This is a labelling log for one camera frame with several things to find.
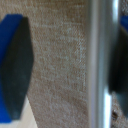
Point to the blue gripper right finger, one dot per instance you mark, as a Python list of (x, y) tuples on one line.
[(120, 66)]

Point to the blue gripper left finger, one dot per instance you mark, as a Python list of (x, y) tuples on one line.
[(15, 70)]

